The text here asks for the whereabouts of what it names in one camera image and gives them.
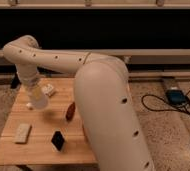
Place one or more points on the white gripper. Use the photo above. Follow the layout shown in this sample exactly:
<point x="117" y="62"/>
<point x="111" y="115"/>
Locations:
<point x="36" y="96"/>

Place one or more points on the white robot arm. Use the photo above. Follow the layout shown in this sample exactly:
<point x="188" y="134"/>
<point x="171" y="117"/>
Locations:
<point x="101" y="95"/>

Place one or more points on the beige rectangular eraser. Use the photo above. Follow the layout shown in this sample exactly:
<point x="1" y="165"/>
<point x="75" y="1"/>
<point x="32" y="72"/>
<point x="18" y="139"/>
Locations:
<point x="22" y="133"/>

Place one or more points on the black ceramic cup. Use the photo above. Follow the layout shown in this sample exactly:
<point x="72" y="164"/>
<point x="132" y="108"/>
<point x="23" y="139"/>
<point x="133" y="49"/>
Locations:
<point x="58" y="140"/>

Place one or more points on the white ridged block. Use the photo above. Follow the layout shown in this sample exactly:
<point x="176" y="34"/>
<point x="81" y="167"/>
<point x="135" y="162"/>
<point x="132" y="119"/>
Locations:
<point x="48" y="90"/>

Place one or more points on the brown oblong object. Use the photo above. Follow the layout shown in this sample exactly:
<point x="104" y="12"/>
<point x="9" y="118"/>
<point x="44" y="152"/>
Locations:
<point x="70" y="112"/>

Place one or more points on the wooden table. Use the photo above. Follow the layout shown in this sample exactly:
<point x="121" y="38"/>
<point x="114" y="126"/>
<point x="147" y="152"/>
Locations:
<point x="39" y="150"/>

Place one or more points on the blue device on floor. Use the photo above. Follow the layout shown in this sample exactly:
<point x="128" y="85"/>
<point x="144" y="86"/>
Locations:
<point x="175" y="96"/>

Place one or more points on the grey metal rail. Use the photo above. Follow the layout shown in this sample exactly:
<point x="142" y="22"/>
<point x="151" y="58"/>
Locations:
<point x="149" y="56"/>

